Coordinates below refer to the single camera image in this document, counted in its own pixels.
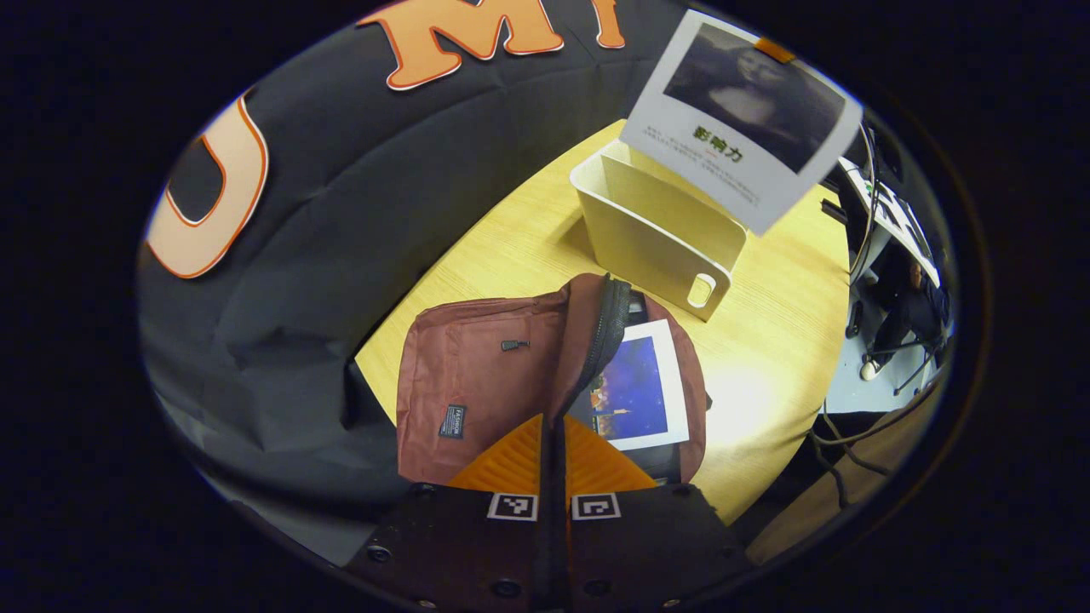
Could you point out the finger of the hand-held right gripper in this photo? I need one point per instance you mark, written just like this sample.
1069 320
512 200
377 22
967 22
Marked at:
775 49

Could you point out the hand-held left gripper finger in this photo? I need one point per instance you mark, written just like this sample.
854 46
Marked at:
564 553
545 553

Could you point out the white spine book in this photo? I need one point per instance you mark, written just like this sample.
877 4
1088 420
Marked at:
724 162

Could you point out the blue spine book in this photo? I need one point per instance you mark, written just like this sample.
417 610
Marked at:
634 392

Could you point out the maroon schoolbag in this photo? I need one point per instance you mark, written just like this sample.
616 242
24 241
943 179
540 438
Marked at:
477 375

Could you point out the white bookshelf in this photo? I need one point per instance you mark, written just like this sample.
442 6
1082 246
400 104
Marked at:
656 238

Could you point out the white table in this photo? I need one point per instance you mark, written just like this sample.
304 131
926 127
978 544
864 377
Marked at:
894 221

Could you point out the tan board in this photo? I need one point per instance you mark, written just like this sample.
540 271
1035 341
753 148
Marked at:
834 511

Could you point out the black backdrop cloth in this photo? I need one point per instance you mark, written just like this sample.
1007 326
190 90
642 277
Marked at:
341 213

